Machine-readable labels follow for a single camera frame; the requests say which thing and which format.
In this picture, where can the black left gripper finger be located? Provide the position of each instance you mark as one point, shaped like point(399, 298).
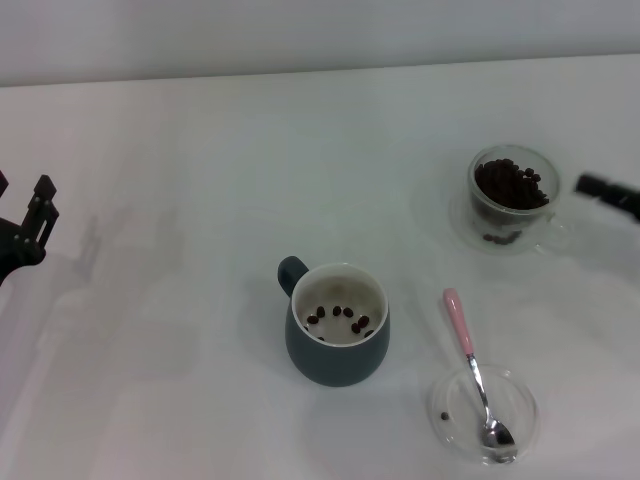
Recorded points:
point(42, 205)
point(3, 184)

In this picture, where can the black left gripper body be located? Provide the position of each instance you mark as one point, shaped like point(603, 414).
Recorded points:
point(10, 245)

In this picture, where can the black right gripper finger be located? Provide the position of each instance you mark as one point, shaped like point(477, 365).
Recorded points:
point(610, 192)

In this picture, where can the teal ceramic mug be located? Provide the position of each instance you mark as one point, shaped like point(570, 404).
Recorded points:
point(335, 365)

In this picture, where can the pile of coffee beans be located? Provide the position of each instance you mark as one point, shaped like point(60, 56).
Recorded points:
point(500, 192)

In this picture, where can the small clear glass dish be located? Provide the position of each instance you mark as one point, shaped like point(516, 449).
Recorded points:
point(520, 410)

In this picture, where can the clear double-wall glass cup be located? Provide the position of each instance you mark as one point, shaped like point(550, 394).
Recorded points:
point(554, 180)

